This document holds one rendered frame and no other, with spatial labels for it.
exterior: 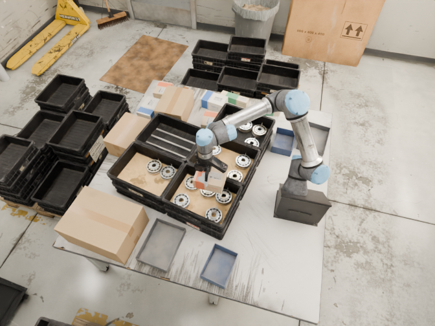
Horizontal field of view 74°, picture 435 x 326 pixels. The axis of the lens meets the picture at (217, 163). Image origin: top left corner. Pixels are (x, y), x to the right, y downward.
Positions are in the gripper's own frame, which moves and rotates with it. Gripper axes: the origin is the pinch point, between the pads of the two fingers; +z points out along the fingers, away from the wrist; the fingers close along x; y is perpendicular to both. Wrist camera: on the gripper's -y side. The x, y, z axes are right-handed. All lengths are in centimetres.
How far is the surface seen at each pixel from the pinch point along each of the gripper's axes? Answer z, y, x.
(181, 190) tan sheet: 26.5, 19.9, -1.3
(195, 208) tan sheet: 26.6, 7.4, 8.4
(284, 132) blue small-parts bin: 37, -37, -76
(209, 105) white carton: 34, 27, -87
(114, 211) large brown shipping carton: 19, 51, 26
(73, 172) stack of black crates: 81, 134, -22
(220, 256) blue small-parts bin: 39, -14, 29
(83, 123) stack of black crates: 60, 137, -60
